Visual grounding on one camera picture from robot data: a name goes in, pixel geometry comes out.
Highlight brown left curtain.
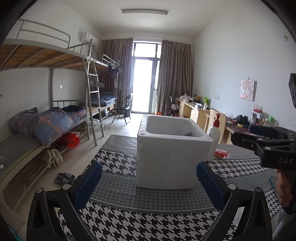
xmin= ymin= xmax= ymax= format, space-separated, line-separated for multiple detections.
xmin=99 ymin=38 xmax=133 ymax=104

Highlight brown curtain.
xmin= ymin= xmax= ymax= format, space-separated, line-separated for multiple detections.
xmin=99 ymin=38 xmax=133 ymax=104
xmin=156 ymin=40 xmax=193 ymax=111

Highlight white air conditioner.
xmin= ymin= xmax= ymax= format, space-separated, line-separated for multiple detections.
xmin=80 ymin=32 xmax=99 ymax=46

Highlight metal bunk bed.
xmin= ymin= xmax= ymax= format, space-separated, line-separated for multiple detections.
xmin=1 ymin=19 xmax=108 ymax=211

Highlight black slippers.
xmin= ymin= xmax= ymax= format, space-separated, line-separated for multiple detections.
xmin=54 ymin=172 xmax=75 ymax=186

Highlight grey knitted sock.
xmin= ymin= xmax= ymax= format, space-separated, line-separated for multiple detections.
xmin=184 ymin=132 xmax=193 ymax=137

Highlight ceiling tube light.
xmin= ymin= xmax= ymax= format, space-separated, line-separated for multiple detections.
xmin=121 ymin=9 xmax=169 ymax=15

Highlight red plastic bag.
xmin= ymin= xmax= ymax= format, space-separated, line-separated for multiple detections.
xmin=57 ymin=132 xmax=80 ymax=149

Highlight glass balcony door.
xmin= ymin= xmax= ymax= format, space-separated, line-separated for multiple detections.
xmin=132 ymin=41 xmax=162 ymax=114

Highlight wooden desk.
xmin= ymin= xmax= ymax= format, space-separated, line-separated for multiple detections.
xmin=175 ymin=98 xmax=250 ymax=145

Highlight white lotion pump bottle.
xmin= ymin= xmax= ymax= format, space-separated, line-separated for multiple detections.
xmin=207 ymin=113 xmax=221 ymax=161

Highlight wooden smiley chair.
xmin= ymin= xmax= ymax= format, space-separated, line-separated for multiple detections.
xmin=204 ymin=109 xmax=227 ymax=144

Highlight blue plaid quilt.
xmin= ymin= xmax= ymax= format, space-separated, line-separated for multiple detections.
xmin=8 ymin=105 xmax=86 ymax=146

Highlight houndstooth tablecloth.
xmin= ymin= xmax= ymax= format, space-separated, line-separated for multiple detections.
xmin=58 ymin=135 xmax=280 ymax=240

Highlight brown right curtain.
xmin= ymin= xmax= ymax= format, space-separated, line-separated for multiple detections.
xmin=156 ymin=40 xmax=193 ymax=111

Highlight person's right hand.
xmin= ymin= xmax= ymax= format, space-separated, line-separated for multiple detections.
xmin=276 ymin=169 xmax=295 ymax=207

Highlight pink cartoon wall picture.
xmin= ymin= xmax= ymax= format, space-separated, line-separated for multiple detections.
xmin=240 ymin=79 xmax=255 ymax=101

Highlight red snack packet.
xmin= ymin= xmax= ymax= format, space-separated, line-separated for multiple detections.
xmin=214 ymin=149 xmax=229 ymax=160

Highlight white styrofoam box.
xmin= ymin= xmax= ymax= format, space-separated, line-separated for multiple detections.
xmin=135 ymin=114 xmax=213 ymax=190

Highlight black folding chair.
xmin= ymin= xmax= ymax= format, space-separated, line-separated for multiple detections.
xmin=112 ymin=93 xmax=133 ymax=124

